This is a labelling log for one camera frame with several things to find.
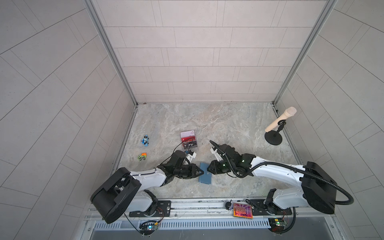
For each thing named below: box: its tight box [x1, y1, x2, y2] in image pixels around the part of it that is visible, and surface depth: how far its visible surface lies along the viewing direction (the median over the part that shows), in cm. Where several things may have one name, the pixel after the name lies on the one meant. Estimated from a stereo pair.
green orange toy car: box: [138, 152, 147, 161], surface depth 88 cm
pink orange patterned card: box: [233, 203, 253, 219], surface depth 71 cm
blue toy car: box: [141, 134, 149, 147], surface depth 95 cm
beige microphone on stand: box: [264, 106, 297, 146], surface depth 91 cm
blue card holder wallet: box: [198, 162, 213, 185], surface depth 80 cm
